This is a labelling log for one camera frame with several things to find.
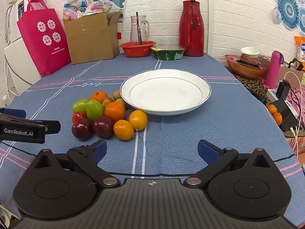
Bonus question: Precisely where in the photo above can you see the white plate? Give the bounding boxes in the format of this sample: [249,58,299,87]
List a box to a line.
[120,69,211,115]

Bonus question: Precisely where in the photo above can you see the pink tote bag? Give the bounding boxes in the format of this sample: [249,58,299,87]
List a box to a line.
[17,0,71,75]

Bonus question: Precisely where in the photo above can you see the black charger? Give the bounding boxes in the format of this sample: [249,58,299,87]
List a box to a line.
[276,81,291,101]

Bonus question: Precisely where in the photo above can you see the brown black patterned cloth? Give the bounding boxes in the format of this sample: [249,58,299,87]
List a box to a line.
[225,65,271,101]

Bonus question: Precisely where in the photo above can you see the pink thermos bottle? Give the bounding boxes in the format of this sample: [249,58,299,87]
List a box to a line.
[265,51,284,89]

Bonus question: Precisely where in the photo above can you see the printed plastic bag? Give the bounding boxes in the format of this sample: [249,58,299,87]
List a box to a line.
[62,0,122,24]

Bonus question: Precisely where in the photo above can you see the green instant noodle bowl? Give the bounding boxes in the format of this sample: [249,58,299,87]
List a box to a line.
[151,45,186,61]

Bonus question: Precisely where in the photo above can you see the blue striped tablecloth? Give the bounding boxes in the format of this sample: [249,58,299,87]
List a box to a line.
[0,52,305,227]

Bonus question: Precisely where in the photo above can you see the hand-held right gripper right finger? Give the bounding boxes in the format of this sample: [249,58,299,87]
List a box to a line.
[183,139,274,187]

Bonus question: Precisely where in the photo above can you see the blue paper fan decoration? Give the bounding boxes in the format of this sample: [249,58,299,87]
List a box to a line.
[274,0,305,34]

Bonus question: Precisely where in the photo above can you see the white appliance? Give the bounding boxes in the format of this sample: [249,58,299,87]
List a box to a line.
[3,0,45,93]

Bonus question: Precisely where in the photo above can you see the dark chopsticks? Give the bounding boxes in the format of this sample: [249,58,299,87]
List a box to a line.
[136,11,143,45]

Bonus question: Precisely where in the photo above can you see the orange snack packet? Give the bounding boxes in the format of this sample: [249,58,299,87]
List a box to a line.
[294,36,305,61]

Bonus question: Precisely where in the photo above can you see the red plastic basket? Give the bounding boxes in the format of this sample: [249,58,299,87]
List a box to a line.
[119,41,156,58]

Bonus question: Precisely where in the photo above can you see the small open cardboard box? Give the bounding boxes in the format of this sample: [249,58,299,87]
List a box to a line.
[258,55,304,84]

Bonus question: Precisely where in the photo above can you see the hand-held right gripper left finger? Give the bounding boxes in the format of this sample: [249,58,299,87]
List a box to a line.
[31,138,121,188]

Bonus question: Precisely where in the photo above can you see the white cable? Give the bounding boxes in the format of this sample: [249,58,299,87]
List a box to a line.
[283,71,305,158]

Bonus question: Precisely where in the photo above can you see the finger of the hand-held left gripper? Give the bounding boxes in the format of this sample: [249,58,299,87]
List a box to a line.
[0,108,45,126]

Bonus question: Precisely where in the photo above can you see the glass pitcher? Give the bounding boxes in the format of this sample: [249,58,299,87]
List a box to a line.
[130,15,150,45]

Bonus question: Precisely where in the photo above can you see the brown cardboard box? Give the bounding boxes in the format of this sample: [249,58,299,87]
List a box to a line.
[64,11,122,65]

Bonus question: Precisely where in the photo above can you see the small red apple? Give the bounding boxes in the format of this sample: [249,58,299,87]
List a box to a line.
[72,112,87,124]

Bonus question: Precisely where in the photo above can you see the pink printed cloth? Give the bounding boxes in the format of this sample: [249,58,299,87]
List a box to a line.
[285,86,305,155]

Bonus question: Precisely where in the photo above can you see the white power strip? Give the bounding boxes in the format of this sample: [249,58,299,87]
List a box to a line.
[266,88,299,120]

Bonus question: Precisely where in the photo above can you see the white paper bowl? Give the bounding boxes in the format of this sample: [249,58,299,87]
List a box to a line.
[241,47,260,59]

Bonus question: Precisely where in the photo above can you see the stack of patterned bowls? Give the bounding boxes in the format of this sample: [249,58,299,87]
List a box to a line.
[238,54,262,69]

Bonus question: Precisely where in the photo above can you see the red thermos jug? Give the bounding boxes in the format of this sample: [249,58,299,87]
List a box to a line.
[179,0,205,57]

